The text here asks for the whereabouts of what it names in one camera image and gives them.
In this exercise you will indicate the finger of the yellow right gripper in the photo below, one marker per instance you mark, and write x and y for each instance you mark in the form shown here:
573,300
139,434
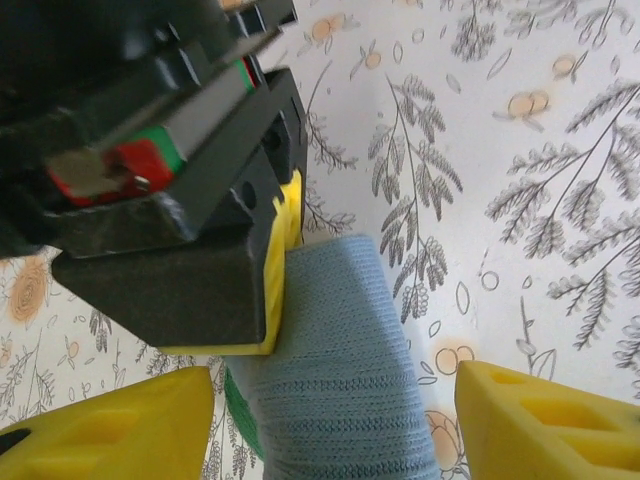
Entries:
277,280

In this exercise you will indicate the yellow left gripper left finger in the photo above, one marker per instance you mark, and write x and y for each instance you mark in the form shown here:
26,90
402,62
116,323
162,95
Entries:
125,425

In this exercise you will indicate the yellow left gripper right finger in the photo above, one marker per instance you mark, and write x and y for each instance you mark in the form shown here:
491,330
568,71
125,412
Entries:
550,425

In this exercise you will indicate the blue sock with green toe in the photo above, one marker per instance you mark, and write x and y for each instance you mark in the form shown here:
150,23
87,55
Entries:
340,375

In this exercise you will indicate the floral printed tablecloth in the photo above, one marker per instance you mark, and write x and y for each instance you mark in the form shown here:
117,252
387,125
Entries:
500,200

